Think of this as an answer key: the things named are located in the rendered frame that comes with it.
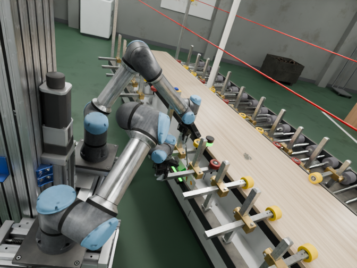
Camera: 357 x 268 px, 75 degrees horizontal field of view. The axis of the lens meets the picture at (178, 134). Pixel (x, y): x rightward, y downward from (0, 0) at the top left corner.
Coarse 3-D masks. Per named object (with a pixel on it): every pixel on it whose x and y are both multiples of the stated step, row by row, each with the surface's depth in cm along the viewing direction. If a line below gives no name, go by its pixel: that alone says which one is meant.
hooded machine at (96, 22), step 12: (84, 0) 614; (96, 0) 617; (108, 0) 624; (84, 12) 630; (96, 12) 633; (108, 12) 637; (84, 24) 647; (96, 24) 650; (108, 24) 654; (96, 36) 671; (108, 36) 672
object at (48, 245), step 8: (40, 232) 81; (40, 240) 83; (48, 240) 80; (56, 240) 80; (64, 240) 82; (72, 240) 84; (40, 248) 81; (48, 248) 81; (56, 248) 81; (64, 248) 83
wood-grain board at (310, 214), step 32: (160, 64) 328; (224, 128) 218; (224, 160) 177; (256, 160) 187; (288, 160) 199; (288, 192) 163; (320, 192) 172; (288, 224) 139; (320, 224) 145; (352, 224) 152; (320, 256) 125; (352, 256) 130
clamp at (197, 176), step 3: (192, 165) 167; (189, 168) 170; (192, 168) 166; (195, 168) 166; (198, 168) 166; (195, 171) 163; (198, 171) 163; (201, 171) 164; (195, 174) 163; (198, 174) 161; (201, 174) 163; (195, 177) 163; (198, 177) 163; (201, 177) 165
